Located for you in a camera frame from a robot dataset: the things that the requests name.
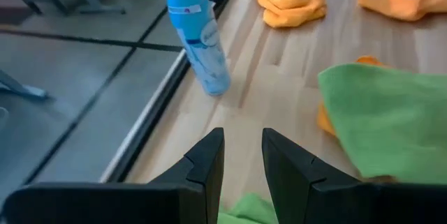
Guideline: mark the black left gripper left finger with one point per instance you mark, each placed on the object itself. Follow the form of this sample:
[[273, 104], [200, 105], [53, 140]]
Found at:
[[139, 203]]

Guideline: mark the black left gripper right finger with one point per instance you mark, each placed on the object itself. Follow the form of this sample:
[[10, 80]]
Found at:
[[331, 203]]

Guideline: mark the green microfiber towel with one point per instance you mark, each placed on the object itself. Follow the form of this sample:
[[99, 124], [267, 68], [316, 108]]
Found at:
[[251, 210], [391, 123]]

